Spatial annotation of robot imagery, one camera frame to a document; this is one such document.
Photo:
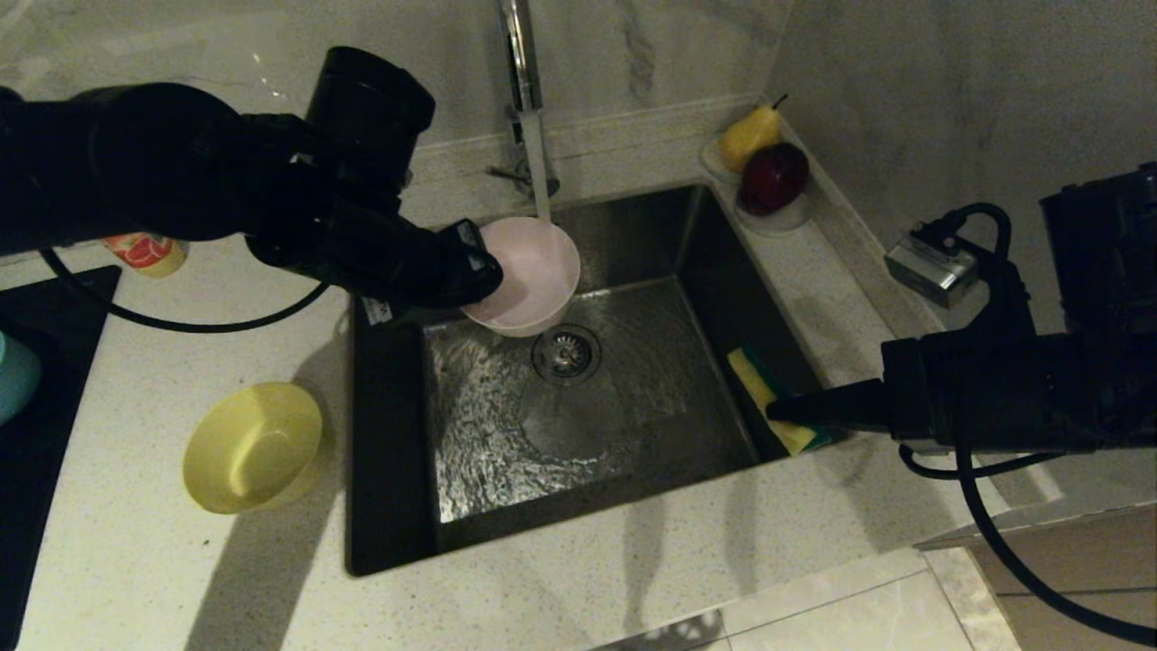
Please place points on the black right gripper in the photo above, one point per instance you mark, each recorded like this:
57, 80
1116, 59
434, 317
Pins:
1012, 393

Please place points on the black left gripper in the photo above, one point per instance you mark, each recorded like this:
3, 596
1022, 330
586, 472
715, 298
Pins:
362, 253

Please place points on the pink plastic bowl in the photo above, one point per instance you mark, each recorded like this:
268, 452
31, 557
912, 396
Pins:
538, 271

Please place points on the green and yellow sponge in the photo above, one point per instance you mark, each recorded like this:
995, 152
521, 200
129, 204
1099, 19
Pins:
755, 380

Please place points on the yellow-capped orange dish soap bottle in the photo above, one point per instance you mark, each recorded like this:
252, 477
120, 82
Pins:
149, 251

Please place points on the blue plastic bowl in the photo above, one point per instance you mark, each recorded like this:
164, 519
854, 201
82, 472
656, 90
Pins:
16, 375

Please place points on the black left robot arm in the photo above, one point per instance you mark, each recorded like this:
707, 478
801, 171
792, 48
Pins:
136, 163

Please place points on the stainless steel sink basin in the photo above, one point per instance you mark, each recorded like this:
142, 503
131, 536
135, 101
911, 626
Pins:
651, 434

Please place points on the running water stream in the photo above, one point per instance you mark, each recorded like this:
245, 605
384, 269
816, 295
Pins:
540, 181

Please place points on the round metal drain strainer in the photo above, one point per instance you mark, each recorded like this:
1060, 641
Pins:
567, 355

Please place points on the small white dish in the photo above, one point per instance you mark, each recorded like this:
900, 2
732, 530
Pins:
709, 163
777, 222

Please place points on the chrome faucet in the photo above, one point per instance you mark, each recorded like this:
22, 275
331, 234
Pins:
520, 54

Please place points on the dark red apple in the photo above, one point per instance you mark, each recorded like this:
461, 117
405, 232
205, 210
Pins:
770, 181

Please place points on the yellow pear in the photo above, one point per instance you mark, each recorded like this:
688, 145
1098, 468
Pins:
746, 140

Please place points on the yellow plastic bowl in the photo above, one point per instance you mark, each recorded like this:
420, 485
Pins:
253, 448

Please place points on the black induction cooktop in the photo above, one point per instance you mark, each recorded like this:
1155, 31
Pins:
45, 434

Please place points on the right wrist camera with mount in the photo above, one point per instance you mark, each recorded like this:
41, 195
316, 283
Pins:
940, 267

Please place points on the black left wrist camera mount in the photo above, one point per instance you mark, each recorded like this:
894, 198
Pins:
371, 117

